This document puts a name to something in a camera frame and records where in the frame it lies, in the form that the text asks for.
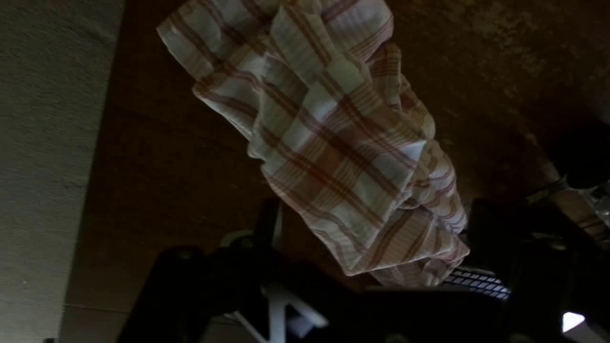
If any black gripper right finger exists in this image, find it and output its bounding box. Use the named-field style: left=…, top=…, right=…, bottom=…
left=467, top=198, right=572, bottom=299

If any pink striped towel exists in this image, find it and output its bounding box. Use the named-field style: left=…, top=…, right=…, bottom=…
left=159, top=0, right=469, bottom=287

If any black keyboard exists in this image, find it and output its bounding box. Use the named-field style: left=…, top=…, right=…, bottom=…
left=443, top=267, right=511, bottom=301

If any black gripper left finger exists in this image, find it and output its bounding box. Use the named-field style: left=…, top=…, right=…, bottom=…
left=208, top=198, right=288, bottom=299

